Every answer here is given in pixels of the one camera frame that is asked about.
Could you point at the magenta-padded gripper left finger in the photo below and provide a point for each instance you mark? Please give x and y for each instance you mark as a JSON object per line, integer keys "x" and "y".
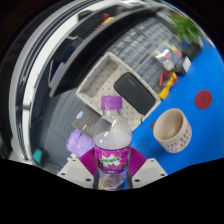
{"x": 76, "y": 171}

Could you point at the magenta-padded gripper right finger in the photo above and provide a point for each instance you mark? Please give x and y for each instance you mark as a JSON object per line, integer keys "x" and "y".
{"x": 148, "y": 171}

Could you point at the clear bottle with purple cap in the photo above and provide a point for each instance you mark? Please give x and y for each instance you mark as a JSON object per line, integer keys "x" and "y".
{"x": 112, "y": 146}

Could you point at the purple plastic bag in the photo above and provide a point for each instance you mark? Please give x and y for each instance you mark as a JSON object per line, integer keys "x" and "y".
{"x": 78, "y": 143}

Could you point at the beige patterned cup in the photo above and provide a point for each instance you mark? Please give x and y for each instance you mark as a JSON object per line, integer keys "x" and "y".
{"x": 173, "y": 133}

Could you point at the dark grey carton box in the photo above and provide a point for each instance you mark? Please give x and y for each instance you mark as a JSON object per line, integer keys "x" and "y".
{"x": 85, "y": 123}

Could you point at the black rectangular case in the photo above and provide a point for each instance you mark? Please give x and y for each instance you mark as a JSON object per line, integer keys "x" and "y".
{"x": 135, "y": 93}

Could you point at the yellow and red tool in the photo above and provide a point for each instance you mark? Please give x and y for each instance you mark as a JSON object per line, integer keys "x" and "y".
{"x": 168, "y": 86}

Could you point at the white dotted tray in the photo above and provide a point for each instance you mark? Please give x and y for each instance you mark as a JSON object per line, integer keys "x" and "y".
{"x": 100, "y": 86}

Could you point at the flat round red coaster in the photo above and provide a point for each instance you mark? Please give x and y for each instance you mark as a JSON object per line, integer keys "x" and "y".
{"x": 203, "y": 99}

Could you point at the dark grey shelf unit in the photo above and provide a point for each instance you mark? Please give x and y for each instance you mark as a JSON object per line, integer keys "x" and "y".
{"x": 50, "y": 66}

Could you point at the black box with white label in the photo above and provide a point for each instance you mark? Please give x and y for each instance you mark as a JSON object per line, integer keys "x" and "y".
{"x": 184, "y": 65}

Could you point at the clear organizer with coloured parts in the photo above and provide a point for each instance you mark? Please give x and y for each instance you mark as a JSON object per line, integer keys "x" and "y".
{"x": 167, "y": 58}

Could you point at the grey parts drawer cabinet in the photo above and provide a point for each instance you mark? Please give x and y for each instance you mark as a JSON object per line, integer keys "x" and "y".
{"x": 133, "y": 53}
{"x": 156, "y": 33}

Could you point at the flat black case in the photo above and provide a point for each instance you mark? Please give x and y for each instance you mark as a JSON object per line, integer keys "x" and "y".
{"x": 192, "y": 50}

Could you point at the green potted plant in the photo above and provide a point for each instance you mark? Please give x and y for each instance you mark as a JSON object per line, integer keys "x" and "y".
{"x": 186, "y": 28}

